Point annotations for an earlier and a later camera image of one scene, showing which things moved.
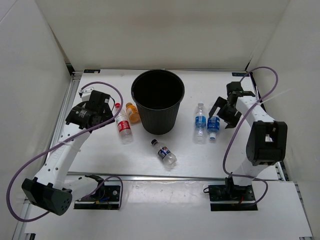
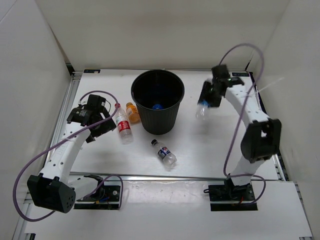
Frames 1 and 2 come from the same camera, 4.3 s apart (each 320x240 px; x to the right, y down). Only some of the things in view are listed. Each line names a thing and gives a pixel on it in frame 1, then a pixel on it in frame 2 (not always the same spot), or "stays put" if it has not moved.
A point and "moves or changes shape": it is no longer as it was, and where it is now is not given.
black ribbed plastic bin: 157,94 stays put
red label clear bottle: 124,126 stays put
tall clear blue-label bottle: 200,135 moves or changes shape
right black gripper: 230,120 to 204,94
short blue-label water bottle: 213,124 to 157,107
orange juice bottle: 134,115 stays put
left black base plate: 111,200 stays put
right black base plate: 231,198 stays put
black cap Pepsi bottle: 168,159 stays put
